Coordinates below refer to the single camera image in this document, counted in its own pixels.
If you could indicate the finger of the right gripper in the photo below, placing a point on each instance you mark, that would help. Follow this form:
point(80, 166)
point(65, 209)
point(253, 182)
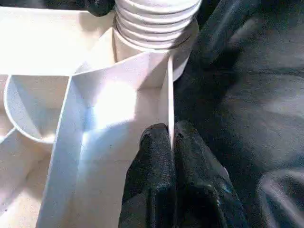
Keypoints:
point(99, 6)
point(223, 33)

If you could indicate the white plastic table top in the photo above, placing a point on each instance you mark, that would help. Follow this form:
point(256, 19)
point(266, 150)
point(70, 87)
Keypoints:
point(71, 118)

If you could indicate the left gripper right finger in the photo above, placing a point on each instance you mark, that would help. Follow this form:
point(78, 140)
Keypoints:
point(204, 199)

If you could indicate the black work mat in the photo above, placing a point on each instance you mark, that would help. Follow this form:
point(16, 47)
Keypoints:
point(266, 133)

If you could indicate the white plastic table leg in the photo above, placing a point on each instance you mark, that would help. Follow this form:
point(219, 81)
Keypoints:
point(156, 21)

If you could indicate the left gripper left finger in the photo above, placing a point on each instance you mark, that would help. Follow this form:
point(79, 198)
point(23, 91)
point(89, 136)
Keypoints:
point(152, 190)

